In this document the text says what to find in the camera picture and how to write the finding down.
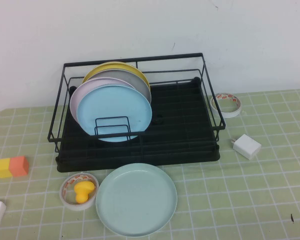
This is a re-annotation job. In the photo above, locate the mint green plate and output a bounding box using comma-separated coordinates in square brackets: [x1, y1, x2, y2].
[95, 162, 178, 238]

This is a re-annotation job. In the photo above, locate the blue plate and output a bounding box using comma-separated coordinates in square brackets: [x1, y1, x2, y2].
[76, 84, 153, 143]

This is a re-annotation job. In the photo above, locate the grey plate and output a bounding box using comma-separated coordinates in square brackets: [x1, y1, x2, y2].
[86, 69, 153, 105]

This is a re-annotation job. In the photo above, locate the yellow plate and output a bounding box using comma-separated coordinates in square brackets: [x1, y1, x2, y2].
[81, 61, 151, 90]

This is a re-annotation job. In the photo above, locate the pink plate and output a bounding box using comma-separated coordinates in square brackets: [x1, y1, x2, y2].
[69, 77, 138, 125]

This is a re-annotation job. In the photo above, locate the black plastic drip tray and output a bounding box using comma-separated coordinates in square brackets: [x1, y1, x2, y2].
[55, 77, 221, 173]

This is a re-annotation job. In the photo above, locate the white double-sided tape roll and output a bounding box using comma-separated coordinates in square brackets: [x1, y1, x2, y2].
[209, 92, 243, 119]
[59, 171, 100, 211]

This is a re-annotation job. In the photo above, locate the yellow rubber duck toy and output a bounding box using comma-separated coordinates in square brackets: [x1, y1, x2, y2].
[73, 181, 96, 204]

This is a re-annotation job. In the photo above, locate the white USB charger plug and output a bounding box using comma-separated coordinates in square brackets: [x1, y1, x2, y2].
[230, 133, 263, 161]

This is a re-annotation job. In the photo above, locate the orange cube block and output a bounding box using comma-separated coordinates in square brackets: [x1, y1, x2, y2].
[9, 155, 30, 178]

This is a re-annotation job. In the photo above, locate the yellow cube block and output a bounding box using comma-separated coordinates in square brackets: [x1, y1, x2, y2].
[0, 158, 13, 179]

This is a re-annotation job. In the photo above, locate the black wire dish rack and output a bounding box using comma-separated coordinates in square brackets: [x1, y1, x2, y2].
[47, 52, 227, 153]

